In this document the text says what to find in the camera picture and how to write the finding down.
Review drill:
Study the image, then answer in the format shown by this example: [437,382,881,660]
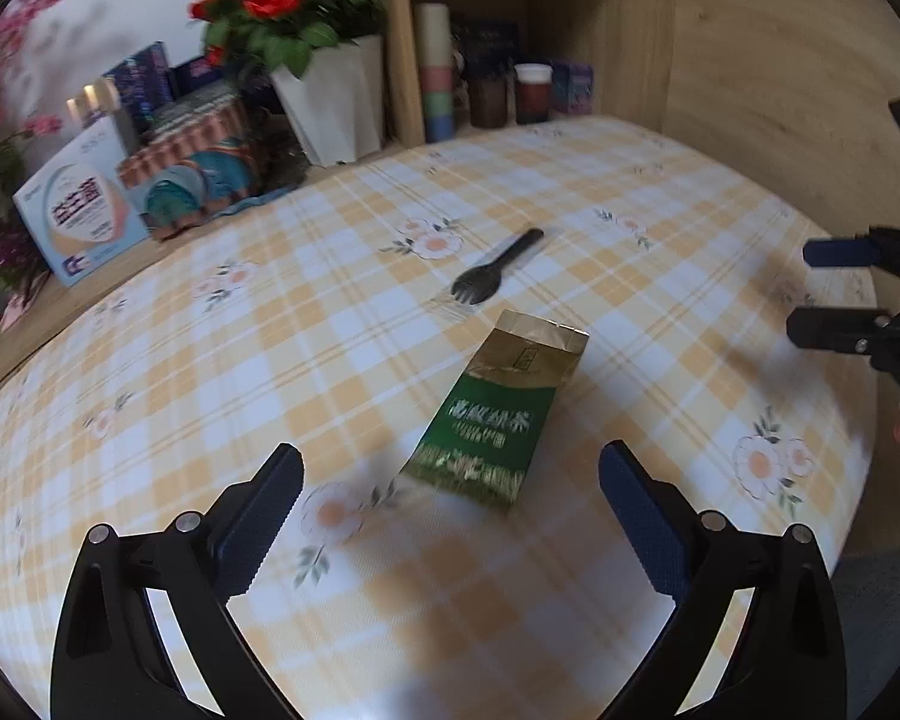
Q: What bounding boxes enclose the person's grey trousers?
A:
[832,540,900,720]

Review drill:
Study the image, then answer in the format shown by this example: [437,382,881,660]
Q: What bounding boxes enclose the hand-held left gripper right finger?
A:
[598,441,848,720]

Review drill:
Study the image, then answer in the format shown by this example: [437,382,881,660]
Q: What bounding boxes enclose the small blue box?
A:
[172,56,226,102]

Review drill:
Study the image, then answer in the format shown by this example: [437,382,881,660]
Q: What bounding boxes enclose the pastel cup stack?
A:
[414,2,458,143]

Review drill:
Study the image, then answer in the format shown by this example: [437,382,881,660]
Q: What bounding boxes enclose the silver tin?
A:
[66,82,121,128]

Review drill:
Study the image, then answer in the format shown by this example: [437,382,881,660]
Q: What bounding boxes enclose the green gold tea sachet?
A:
[397,307,590,517]

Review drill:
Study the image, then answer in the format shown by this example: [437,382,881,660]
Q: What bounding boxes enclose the dark blue gift box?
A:
[450,15,522,76]

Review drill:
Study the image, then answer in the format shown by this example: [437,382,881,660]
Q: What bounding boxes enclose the dark grey box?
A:
[150,82,241,137]

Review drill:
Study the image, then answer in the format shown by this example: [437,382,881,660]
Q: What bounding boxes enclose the brown cup with white lid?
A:
[514,64,552,125]

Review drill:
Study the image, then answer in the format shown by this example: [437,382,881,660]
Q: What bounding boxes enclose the dark blue patterned box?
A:
[103,41,175,136]

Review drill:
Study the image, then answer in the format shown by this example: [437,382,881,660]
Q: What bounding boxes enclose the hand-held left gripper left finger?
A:
[49,444,305,720]

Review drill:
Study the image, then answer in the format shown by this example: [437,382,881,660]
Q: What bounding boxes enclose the orange teal can pack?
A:
[116,101,267,242]

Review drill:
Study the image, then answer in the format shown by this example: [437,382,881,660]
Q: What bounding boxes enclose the white faceted flowerpot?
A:
[270,34,387,166]

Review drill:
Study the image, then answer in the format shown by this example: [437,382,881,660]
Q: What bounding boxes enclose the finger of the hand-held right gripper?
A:
[786,305,897,359]
[804,235,882,269]

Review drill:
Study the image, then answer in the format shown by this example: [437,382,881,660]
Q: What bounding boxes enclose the pink blossom arrangement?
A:
[0,0,65,316]

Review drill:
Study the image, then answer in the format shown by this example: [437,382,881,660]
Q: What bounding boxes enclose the white blue carton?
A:
[13,116,151,287]

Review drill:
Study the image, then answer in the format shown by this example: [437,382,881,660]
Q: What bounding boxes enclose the black plastic fork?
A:
[451,227,545,306]

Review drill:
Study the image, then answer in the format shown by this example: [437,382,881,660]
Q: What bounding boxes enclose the purple small box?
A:
[549,60,595,117]

